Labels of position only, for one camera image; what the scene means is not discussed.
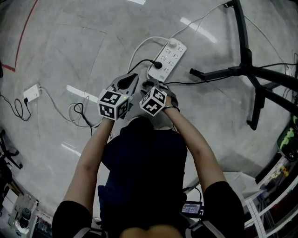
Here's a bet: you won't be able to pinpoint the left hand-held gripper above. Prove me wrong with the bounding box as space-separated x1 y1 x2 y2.
97 73 140 121

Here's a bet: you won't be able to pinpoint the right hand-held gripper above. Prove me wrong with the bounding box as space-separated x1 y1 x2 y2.
139 78 174 116

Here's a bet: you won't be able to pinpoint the person's right forearm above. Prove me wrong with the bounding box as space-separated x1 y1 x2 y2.
162 106 228 193

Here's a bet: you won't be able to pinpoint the person's left forearm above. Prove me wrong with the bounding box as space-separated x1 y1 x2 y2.
62 117 116 214

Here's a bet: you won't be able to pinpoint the long white power strip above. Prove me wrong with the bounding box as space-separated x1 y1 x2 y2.
148 38 188 82

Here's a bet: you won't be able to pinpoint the small white power strip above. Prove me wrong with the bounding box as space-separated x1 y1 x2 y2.
23 84 42 106

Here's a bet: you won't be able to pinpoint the person's right hand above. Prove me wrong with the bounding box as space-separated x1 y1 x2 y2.
164 94 179 109

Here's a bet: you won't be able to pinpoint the person's black trousers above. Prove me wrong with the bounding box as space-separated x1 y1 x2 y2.
97 116 188 231

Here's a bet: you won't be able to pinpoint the black wheeled TV stand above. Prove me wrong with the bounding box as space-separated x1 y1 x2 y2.
189 0 298 131

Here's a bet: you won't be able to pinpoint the red floor tape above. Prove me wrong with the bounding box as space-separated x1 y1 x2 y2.
0 0 39 73

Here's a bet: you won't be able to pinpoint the black screen device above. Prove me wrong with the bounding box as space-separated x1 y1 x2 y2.
181 201 203 218

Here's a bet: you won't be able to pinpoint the black office chair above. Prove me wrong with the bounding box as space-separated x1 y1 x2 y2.
0 129 24 170

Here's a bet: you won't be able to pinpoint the person's black shirt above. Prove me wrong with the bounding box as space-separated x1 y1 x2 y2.
52 181 245 238

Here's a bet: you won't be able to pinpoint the black green helmet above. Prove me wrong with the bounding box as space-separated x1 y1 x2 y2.
277 125 298 161

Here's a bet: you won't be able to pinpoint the person's chest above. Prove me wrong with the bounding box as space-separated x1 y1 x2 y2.
121 225 187 238

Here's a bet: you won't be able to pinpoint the white shelving unit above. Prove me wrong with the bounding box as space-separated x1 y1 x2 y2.
242 151 298 237

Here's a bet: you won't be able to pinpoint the black adapter cable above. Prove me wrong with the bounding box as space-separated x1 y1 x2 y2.
67 59 163 137

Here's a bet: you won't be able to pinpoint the white power cable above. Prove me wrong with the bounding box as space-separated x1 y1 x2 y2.
39 36 177 128

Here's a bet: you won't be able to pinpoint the thin grey cable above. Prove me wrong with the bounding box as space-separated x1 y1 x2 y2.
169 1 231 41

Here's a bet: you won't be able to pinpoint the black looped floor cable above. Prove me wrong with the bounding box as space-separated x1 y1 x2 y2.
0 94 32 122

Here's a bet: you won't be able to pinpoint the grey shoulder strap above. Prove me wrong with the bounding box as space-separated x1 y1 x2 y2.
186 219 224 238
74 226 108 238

